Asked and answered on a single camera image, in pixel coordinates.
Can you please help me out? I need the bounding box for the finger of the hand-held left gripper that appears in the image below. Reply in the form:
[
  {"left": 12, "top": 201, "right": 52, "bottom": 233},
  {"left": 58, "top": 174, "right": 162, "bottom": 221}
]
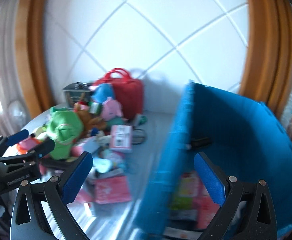
[
  {"left": 0, "top": 138, "right": 55, "bottom": 172},
  {"left": 0, "top": 129, "right": 29, "bottom": 155}
]

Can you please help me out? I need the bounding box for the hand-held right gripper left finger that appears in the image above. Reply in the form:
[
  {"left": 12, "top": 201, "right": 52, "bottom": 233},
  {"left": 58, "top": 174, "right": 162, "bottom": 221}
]
[{"left": 10, "top": 151, "right": 94, "bottom": 240}]

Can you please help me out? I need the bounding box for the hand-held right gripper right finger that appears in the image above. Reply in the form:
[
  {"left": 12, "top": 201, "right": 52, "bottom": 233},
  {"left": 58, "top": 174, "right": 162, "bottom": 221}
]
[{"left": 193, "top": 152, "right": 278, "bottom": 240}]

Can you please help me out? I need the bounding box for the green yellow wet wipes pack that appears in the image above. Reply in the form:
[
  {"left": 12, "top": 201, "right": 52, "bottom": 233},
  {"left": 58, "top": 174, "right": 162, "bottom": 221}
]
[{"left": 169, "top": 172, "right": 202, "bottom": 222}]

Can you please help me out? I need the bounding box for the pink floral tissue pack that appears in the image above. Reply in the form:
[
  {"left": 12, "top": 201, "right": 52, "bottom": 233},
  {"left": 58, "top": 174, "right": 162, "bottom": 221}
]
[{"left": 197, "top": 195, "right": 220, "bottom": 230}]

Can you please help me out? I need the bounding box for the blue plastic crate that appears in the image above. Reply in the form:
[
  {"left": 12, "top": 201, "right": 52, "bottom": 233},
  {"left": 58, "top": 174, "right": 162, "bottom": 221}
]
[{"left": 133, "top": 80, "right": 292, "bottom": 240}]

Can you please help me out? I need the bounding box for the orange and pink plush toy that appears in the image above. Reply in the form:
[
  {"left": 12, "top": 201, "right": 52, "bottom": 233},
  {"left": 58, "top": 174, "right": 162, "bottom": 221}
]
[{"left": 16, "top": 139, "right": 43, "bottom": 155}]

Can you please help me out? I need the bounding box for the clear plastic bag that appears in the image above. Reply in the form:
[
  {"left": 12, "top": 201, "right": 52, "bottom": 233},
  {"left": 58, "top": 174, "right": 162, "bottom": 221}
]
[{"left": 8, "top": 100, "right": 28, "bottom": 128}]

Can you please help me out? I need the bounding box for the green plush toy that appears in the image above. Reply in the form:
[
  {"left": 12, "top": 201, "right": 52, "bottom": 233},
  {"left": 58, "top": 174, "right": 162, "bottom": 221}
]
[{"left": 46, "top": 107, "right": 84, "bottom": 160}]

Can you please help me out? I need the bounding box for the pink white packet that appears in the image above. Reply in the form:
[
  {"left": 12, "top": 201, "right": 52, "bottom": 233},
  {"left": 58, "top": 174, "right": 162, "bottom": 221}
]
[{"left": 71, "top": 140, "right": 99, "bottom": 158}]

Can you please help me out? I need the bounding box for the brown plush toy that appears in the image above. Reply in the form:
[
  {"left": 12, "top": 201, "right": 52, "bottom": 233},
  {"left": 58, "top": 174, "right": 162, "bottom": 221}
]
[{"left": 73, "top": 102, "right": 109, "bottom": 135}]

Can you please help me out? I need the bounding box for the dark tin box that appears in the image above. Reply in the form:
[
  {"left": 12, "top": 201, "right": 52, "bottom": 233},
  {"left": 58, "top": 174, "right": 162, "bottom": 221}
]
[{"left": 62, "top": 82, "right": 94, "bottom": 105}]

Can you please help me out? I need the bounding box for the pink box with barcode label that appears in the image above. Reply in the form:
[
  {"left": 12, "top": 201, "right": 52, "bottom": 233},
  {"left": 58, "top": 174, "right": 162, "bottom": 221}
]
[{"left": 110, "top": 125, "right": 133, "bottom": 153}]

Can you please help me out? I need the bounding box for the pink pig plush toy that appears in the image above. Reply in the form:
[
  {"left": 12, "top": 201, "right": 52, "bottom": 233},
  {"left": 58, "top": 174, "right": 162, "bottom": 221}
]
[{"left": 102, "top": 98, "right": 124, "bottom": 119}]

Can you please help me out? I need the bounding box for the blue plush toy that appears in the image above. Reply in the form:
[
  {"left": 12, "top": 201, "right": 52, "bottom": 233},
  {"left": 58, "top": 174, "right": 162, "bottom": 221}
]
[{"left": 91, "top": 84, "right": 115, "bottom": 104}]

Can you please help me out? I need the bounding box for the small teal object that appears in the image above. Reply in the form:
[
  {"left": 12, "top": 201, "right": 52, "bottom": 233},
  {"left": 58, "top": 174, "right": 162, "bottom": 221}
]
[{"left": 135, "top": 114, "right": 148, "bottom": 127}]

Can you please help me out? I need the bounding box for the red carry case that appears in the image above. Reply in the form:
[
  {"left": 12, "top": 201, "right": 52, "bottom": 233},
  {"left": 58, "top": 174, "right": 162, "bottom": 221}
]
[{"left": 93, "top": 68, "right": 144, "bottom": 120}]

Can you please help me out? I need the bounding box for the wooden headboard frame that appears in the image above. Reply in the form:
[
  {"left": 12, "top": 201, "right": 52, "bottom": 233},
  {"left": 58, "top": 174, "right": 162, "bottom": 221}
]
[{"left": 15, "top": 0, "right": 292, "bottom": 120}]

